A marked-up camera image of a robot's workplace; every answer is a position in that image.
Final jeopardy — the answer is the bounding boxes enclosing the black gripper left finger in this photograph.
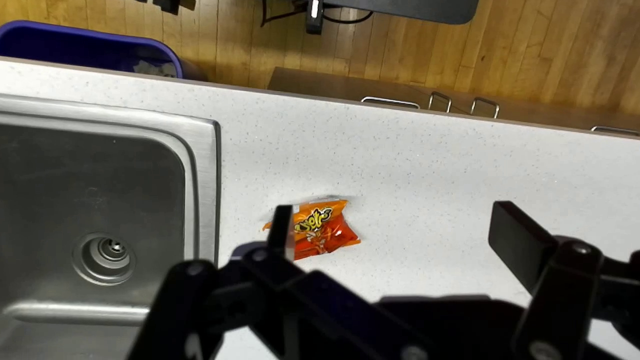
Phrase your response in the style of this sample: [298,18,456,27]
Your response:
[126,202,436,360]

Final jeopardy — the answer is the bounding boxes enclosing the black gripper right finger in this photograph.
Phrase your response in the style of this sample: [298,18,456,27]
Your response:
[486,199,640,360]

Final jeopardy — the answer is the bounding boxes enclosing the orange cheetos snack bag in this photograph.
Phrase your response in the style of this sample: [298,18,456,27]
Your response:
[262,197,364,263]

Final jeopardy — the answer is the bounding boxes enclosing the round metal sink drain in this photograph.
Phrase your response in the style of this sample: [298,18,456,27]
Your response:
[69,233,136,288]

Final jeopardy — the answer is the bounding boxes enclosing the stainless steel double sink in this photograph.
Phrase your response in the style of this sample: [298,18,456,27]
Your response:
[0,92,221,360]

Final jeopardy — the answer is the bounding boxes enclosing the wooden base cabinet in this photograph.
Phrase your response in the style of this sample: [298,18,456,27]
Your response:
[266,67,640,139]

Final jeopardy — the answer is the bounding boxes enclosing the black office chair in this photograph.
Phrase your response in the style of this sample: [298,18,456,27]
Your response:
[257,0,480,37]

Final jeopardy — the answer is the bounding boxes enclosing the blue plastic bin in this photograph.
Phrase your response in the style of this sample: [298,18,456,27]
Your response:
[0,18,188,81]

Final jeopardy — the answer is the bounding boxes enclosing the silver base cabinet handle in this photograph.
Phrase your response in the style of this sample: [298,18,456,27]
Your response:
[588,125,640,141]
[358,94,423,112]
[426,91,456,114]
[468,96,503,123]

